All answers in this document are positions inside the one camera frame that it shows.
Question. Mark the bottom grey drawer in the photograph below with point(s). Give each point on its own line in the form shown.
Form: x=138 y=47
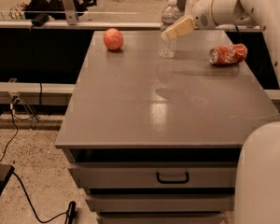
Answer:
x=150 y=218

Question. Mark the orange soda can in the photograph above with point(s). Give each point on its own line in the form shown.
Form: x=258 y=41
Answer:
x=225 y=55

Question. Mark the middle grey drawer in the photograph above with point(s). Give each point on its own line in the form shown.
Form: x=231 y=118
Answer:
x=148 y=203

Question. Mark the grey drawer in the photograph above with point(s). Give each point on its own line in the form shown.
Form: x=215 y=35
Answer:
x=148 y=203
x=141 y=175
x=150 y=218

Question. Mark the grey drawer cabinet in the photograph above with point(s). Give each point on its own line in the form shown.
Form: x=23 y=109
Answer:
x=135 y=106

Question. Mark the left metal bracket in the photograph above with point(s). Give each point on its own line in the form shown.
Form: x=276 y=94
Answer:
x=70 y=12

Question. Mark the red apple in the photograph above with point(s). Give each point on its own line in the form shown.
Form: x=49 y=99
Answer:
x=113 y=39

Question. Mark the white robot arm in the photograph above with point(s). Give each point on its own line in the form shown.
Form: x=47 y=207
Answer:
x=257 y=182

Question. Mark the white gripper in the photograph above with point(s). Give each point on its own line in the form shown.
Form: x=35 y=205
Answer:
x=202 y=12

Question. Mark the white wall outlet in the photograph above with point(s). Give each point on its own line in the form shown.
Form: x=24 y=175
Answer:
x=15 y=98

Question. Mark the black drawer handle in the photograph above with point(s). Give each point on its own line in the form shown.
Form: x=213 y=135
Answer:
x=172 y=179

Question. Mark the lower grey ledge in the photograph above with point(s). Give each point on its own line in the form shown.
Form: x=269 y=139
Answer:
x=36 y=93

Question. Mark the clear plastic water bottle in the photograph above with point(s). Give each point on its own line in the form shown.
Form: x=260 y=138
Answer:
x=169 y=16

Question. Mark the grey metal rail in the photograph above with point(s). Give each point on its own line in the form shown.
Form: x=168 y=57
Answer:
x=84 y=25

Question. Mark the top grey drawer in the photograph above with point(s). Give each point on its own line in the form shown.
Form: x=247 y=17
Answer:
x=141 y=175

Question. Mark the black power adapter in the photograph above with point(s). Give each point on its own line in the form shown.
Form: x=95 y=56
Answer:
x=40 y=19

